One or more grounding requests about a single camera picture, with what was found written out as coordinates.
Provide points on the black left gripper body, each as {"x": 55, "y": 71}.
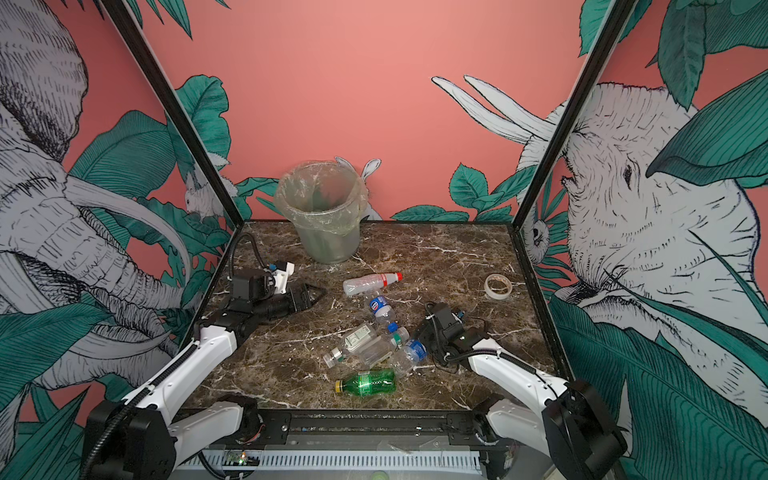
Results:
{"x": 275, "y": 306}

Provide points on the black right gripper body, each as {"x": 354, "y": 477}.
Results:
{"x": 436, "y": 346}

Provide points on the clear bottle blue label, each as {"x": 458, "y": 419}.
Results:
{"x": 405, "y": 359}

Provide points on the green bottle yellow cap front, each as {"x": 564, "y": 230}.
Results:
{"x": 367, "y": 383}

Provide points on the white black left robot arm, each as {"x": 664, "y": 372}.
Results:
{"x": 140, "y": 437}

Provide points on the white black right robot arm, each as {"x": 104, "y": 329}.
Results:
{"x": 567, "y": 421}

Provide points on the clear plastic bin liner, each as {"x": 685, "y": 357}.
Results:
{"x": 323, "y": 196}

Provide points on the clear bottle green cap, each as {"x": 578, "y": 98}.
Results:
{"x": 382, "y": 348}

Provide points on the clear bottle red cap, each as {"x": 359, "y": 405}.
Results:
{"x": 369, "y": 283}

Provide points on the roll of clear tape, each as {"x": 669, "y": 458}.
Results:
{"x": 498, "y": 287}

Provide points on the small bottle blue label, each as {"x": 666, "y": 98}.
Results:
{"x": 381, "y": 309}

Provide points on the clear bottle green white label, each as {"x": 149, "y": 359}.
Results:
{"x": 351, "y": 343}

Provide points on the small circuit board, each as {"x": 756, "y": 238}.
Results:
{"x": 234, "y": 459}

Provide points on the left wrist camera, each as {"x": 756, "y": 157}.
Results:
{"x": 255, "y": 284}

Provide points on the black front rail frame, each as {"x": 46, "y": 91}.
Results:
{"x": 460, "y": 427}

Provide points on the white slotted cable duct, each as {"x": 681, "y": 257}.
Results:
{"x": 464, "y": 462}

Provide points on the black left corner post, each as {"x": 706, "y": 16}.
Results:
{"x": 128, "y": 28}

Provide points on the black corner post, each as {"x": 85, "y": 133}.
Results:
{"x": 128, "y": 28}
{"x": 611, "y": 29}

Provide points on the black right corner post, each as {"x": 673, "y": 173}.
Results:
{"x": 611, "y": 29}

